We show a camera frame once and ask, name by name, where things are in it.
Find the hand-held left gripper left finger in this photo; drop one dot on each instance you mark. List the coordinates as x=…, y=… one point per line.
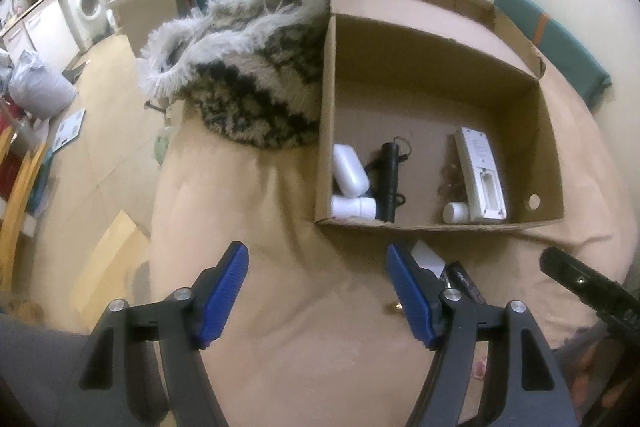
x=222, y=297

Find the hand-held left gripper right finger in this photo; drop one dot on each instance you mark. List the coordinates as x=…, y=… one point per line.
x=410, y=297

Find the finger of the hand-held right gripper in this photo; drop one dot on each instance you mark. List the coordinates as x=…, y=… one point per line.
x=575, y=274

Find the small white jar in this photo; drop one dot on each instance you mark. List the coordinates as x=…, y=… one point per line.
x=455, y=213

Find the small white bottle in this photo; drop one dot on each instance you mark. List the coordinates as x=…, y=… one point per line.
x=352, y=208

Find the black flashlight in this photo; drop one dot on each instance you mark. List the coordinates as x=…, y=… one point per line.
x=387, y=177

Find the white plastic bottle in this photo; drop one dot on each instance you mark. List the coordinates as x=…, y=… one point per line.
x=350, y=169

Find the white remote control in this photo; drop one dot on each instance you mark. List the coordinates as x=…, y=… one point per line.
x=480, y=167

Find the cardboard box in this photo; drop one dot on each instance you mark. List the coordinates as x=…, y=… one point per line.
x=430, y=107

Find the small gold item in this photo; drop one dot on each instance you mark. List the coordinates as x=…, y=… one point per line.
x=393, y=307

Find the white card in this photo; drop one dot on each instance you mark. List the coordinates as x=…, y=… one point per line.
x=427, y=259

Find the black glossy stick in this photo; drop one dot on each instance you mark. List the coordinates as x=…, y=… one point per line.
x=462, y=279

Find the cardboard sheet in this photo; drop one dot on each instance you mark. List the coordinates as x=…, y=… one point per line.
x=105, y=267

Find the pale green object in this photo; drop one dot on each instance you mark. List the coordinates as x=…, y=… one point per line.
x=162, y=149

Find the shaggy patterned blanket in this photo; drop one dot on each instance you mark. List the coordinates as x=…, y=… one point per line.
x=250, y=107

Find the bathroom scale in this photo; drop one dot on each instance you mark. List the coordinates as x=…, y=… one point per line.
x=70, y=129

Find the yellow wooden rack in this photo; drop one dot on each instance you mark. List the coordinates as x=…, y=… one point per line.
x=20, y=187

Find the red container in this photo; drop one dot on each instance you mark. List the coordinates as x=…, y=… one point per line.
x=7, y=167

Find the grey stuffed bag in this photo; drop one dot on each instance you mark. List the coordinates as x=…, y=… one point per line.
x=40, y=87

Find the beige side table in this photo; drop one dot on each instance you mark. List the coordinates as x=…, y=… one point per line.
x=140, y=7

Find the white cabinet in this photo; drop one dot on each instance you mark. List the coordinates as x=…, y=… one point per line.
x=45, y=27

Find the white washing machine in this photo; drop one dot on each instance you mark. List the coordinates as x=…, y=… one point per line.
x=85, y=2

